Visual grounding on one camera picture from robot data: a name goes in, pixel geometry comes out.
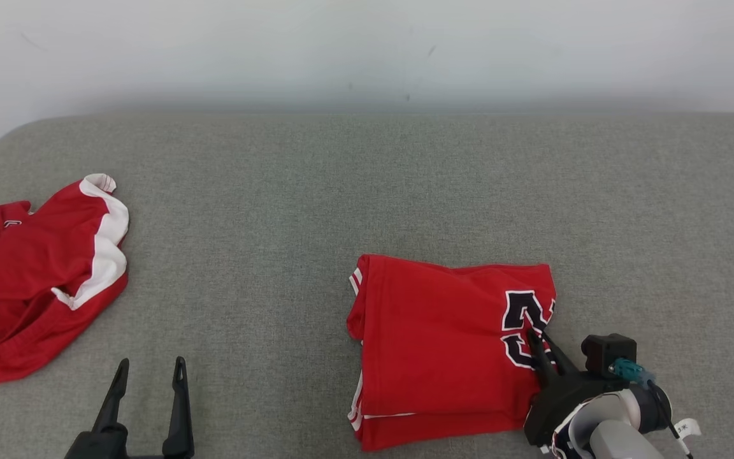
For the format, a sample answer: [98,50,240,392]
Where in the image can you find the red basketball jersey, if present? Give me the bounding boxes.
[347,254,558,452]

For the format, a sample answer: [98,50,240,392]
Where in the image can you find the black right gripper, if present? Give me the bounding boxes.
[523,328,630,448]

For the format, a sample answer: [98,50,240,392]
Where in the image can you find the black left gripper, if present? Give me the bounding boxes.
[64,356,195,459]

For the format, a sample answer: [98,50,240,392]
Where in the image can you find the thin black cable with label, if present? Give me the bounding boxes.
[646,381,703,459]

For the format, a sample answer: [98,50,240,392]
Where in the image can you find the teal cable connector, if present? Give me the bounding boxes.
[609,358,652,387]

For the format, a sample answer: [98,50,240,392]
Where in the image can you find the red and white shorts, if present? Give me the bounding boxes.
[0,173,130,385]

